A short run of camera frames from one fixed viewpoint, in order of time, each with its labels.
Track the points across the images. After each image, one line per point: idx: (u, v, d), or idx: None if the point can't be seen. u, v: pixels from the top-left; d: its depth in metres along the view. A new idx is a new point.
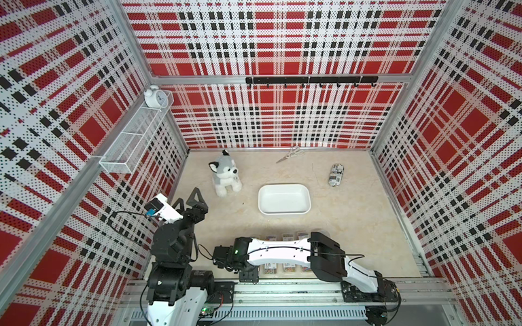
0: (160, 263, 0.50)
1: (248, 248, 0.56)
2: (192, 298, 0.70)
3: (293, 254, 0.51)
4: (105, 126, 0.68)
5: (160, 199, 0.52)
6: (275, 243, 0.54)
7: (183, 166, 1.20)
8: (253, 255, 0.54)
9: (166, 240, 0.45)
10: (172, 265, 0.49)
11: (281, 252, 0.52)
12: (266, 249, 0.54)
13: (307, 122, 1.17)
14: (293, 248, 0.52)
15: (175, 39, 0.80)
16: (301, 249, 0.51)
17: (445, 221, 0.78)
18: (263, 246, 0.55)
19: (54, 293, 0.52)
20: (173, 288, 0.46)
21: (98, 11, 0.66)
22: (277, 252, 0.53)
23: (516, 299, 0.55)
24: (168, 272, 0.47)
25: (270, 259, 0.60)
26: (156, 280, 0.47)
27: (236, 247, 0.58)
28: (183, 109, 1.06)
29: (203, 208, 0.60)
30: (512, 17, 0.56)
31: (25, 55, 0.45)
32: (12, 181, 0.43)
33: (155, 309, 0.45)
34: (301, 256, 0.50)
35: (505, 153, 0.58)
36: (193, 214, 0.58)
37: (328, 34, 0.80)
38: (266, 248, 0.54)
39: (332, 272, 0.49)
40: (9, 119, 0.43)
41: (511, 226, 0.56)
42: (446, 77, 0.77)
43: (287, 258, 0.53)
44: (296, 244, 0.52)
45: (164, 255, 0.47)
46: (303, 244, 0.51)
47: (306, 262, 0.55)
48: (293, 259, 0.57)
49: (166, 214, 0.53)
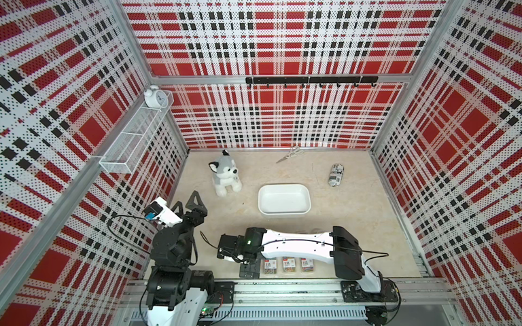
0: (160, 267, 0.50)
1: (263, 239, 0.52)
2: (192, 299, 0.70)
3: (315, 248, 0.48)
4: (105, 126, 0.68)
5: (160, 202, 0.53)
6: (291, 236, 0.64)
7: (183, 166, 1.20)
8: (269, 247, 0.51)
9: (166, 244, 0.45)
10: (171, 269, 0.49)
11: (300, 246, 0.49)
12: (283, 242, 0.51)
13: (308, 122, 1.17)
14: (315, 242, 0.48)
15: (175, 39, 0.80)
16: (323, 244, 0.48)
17: (445, 221, 0.78)
18: (280, 239, 0.51)
19: (54, 293, 0.52)
20: (172, 293, 0.46)
21: (98, 11, 0.66)
22: (296, 245, 0.49)
23: (516, 299, 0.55)
24: (168, 276, 0.47)
25: (287, 252, 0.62)
26: (155, 284, 0.47)
27: (249, 238, 0.53)
28: (183, 109, 1.06)
29: (204, 212, 0.60)
30: (511, 17, 0.56)
31: (26, 55, 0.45)
32: (12, 182, 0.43)
33: (155, 314, 0.45)
34: (323, 250, 0.47)
35: (505, 153, 0.58)
36: (193, 219, 0.58)
37: (328, 34, 0.80)
38: (283, 241, 0.51)
39: (352, 269, 0.47)
40: (9, 119, 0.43)
41: (511, 226, 0.56)
42: (446, 77, 0.77)
43: (306, 252, 0.50)
44: (317, 238, 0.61)
45: (163, 259, 0.47)
46: (324, 238, 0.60)
47: (327, 257, 0.48)
48: (312, 253, 0.50)
49: (166, 218, 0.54)
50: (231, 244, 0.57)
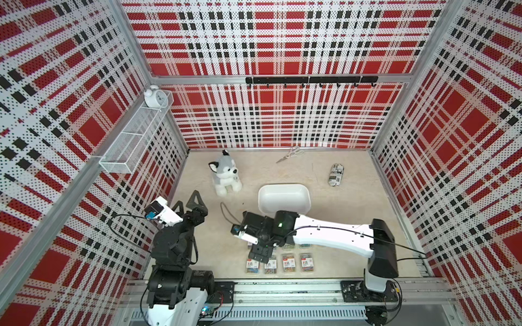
0: (160, 265, 0.50)
1: (296, 223, 0.50)
2: (192, 300, 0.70)
3: (352, 238, 0.45)
4: (105, 126, 0.68)
5: (160, 202, 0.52)
6: (326, 225, 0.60)
7: (183, 166, 1.20)
8: (302, 233, 0.48)
9: (166, 243, 0.45)
10: (172, 268, 0.49)
11: (336, 233, 0.46)
12: (318, 228, 0.48)
13: (307, 122, 1.17)
14: (353, 232, 0.46)
15: (175, 39, 0.80)
16: (361, 235, 0.45)
17: (445, 221, 0.78)
18: (314, 225, 0.48)
19: (54, 293, 0.52)
20: (173, 292, 0.46)
21: (98, 11, 0.66)
22: (331, 234, 0.47)
23: (516, 299, 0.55)
24: (168, 276, 0.47)
25: (321, 240, 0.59)
26: (156, 284, 0.47)
27: (281, 221, 0.51)
28: (183, 109, 1.06)
29: (204, 210, 0.60)
30: (511, 17, 0.56)
31: (25, 55, 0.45)
32: (12, 182, 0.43)
33: (155, 313, 0.45)
34: (362, 242, 0.44)
35: (505, 153, 0.58)
36: (194, 218, 0.58)
37: (328, 34, 0.80)
38: (318, 227, 0.48)
39: (387, 271, 0.47)
40: (9, 119, 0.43)
41: (511, 226, 0.56)
42: (446, 77, 0.77)
43: (344, 240, 0.46)
44: (355, 229, 0.46)
45: (163, 257, 0.47)
46: (363, 230, 0.45)
47: (366, 250, 0.45)
48: (349, 243, 0.47)
49: (166, 218, 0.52)
50: (254, 225, 0.56)
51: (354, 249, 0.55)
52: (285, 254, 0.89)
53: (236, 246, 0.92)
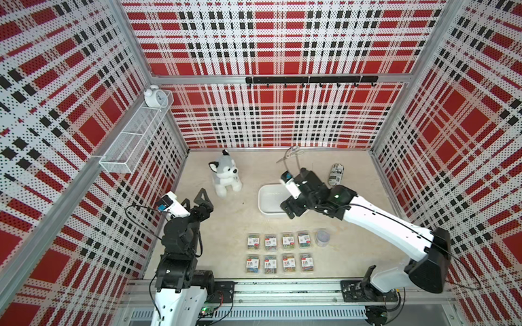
0: (168, 255, 0.53)
1: (352, 198, 0.51)
2: (192, 296, 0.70)
3: (406, 234, 0.44)
4: (105, 126, 0.68)
5: (170, 195, 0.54)
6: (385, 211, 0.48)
7: (183, 166, 1.20)
8: (355, 210, 0.49)
9: (176, 231, 0.49)
10: (179, 257, 0.52)
11: (389, 225, 0.46)
12: (373, 213, 0.48)
13: (308, 121, 1.17)
14: (409, 229, 0.44)
15: (175, 39, 0.80)
16: (420, 236, 0.43)
17: (445, 221, 0.78)
18: (370, 208, 0.49)
19: (54, 293, 0.52)
20: (181, 278, 0.49)
21: (97, 10, 0.65)
22: (386, 224, 0.46)
23: (516, 299, 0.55)
24: (175, 264, 0.51)
25: (371, 225, 0.50)
26: (164, 271, 0.50)
27: (339, 191, 0.53)
28: (183, 109, 1.06)
29: (209, 207, 0.64)
30: (512, 17, 0.56)
31: (25, 55, 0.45)
32: (12, 181, 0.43)
33: (163, 297, 0.47)
34: (419, 243, 0.42)
35: (505, 153, 0.58)
36: (200, 212, 0.63)
37: (328, 34, 0.80)
38: (374, 212, 0.48)
39: (431, 282, 0.44)
40: (9, 119, 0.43)
41: (511, 226, 0.56)
42: (446, 77, 0.77)
43: (395, 234, 0.46)
44: (414, 227, 0.44)
45: (174, 245, 0.51)
46: (425, 231, 0.44)
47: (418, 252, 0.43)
48: (399, 239, 0.46)
49: (176, 210, 0.64)
50: (312, 185, 0.57)
51: (404, 248, 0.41)
52: (285, 254, 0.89)
53: (236, 245, 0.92)
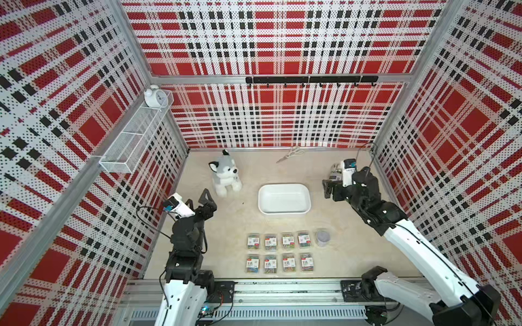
0: (177, 252, 0.58)
1: (402, 220, 0.50)
2: (194, 295, 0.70)
3: (446, 275, 0.42)
4: (105, 126, 0.68)
5: (177, 196, 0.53)
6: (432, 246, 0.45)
7: (183, 166, 1.20)
8: (399, 233, 0.49)
9: (183, 230, 0.53)
10: (187, 253, 0.57)
11: (430, 260, 0.44)
12: (416, 242, 0.46)
13: (308, 121, 1.17)
14: (452, 272, 0.42)
15: (175, 39, 0.80)
16: (461, 282, 0.40)
17: (445, 221, 0.78)
18: (416, 236, 0.47)
19: (54, 293, 0.52)
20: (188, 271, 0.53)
21: (98, 10, 0.66)
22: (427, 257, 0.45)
23: (515, 299, 0.56)
24: (183, 259, 0.55)
25: (410, 252, 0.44)
26: (173, 265, 0.54)
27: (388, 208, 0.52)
28: (183, 109, 1.06)
29: (213, 206, 0.69)
30: (512, 17, 0.56)
31: (25, 55, 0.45)
32: (12, 181, 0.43)
33: (172, 286, 0.51)
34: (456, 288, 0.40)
35: (504, 153, 0.58)
36: (204, 212, 0.66)
37: (328, 34, 0.80)
38: (419, 240, 0.47)
39: None
40: (9, 119, 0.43)
41: (511, 225, 0.56)
42: (446, 77, 0.77)
43: (434, 272, 0.44)
44: (458, 272, 0.42)
45: (181, 243, 0.55)
46: (468, 281, 0.40)
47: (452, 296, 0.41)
48: (437, 278, 0.44)
49: (182, 211, 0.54)
50: (369, 189, 0.55)
51: (439, 288, 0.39)
52: (285, 254, 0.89)
53: (236, 245, 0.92)
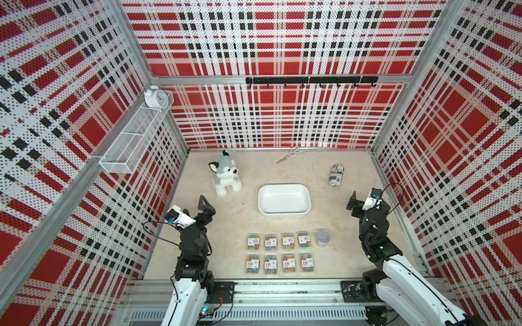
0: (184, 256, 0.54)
1: (395, 255, 0.57)
2: (197, 295, 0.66)
3: (434, 302, 0.46)
4: (105, 126, 0.68)
5: (176, 208, 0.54)
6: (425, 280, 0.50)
7: (183, 166, 1.20)
8: (393, 265, 0.56)
9: (190, 238, 0.59)
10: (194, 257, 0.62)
11: (419, 288, 0.49)
12: (408, 274, 0.52)
13: (308, 122, 1.17)
14: (440, 300, 0.46)
15: (175, 40, 0.80)
16: (446, 309, 0.44)
17: (445, 221, 0.78)
18: (408, 269, 0.53)
19: (54, 293, 0.52)
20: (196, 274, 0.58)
21: (98, 11, 0.66)
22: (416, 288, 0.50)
23: (516, 299, 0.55)
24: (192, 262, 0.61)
25: (404, 284, 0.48)
26: (183, 267, 0.60)
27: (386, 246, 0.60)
28: (183, 109, 1.06)
29: (211, 210, 0.74)
30: (511, 17, 0.56)
31: (26, 55, 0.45)
32: (12, 182, 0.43)
33: (182, 282, 0.56)
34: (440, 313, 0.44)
35: (504, 153, 0.58)
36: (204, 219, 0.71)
37: (328, 34, 0.80)
38: (410, 273, 0.52)
39: None
40: (9, 119, 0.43)
41: (511, 226, 0.56)
42: (446, 77, 0.77)
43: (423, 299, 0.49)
44: (446, 301, 0.45)
45: (189, 250, 0.61)
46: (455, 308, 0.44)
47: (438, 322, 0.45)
48: (426, 305, 0.48)
49: (184, 221, 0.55)
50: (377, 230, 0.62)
51: (430, 318, 0.50)
52: (285, 254, 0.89)
53: (236, 246, 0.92)
